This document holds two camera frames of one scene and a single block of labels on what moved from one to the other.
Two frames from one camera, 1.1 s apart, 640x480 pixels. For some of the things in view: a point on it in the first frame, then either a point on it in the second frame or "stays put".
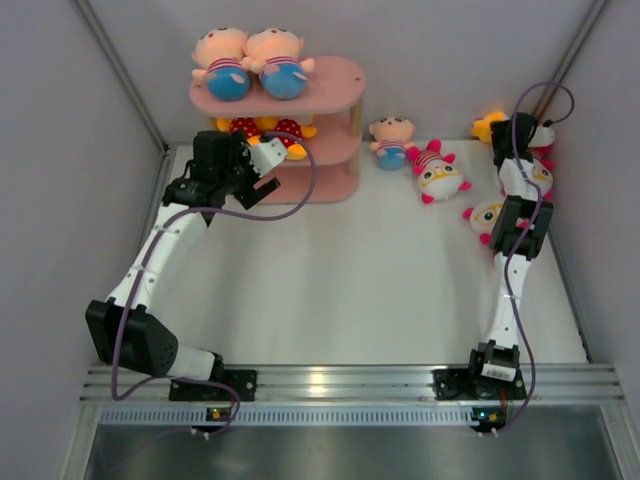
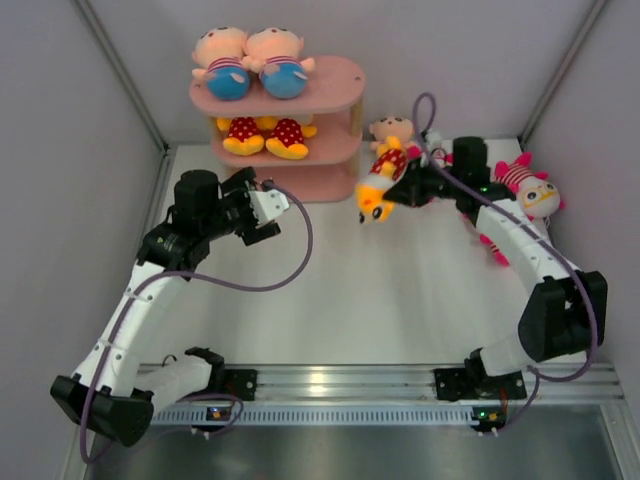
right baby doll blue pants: (273, 53) stays put
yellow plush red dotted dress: (247, 125) stays put
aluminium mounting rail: (559, 383) stays put
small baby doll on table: (391, 137) stays put
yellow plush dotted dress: (294, 148) stays put
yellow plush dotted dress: (481, 129) → (386, 172)
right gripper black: (496, 129) → (408, 191)
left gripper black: (247, 194) → (237, 187)
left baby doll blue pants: (220, 54) stays put
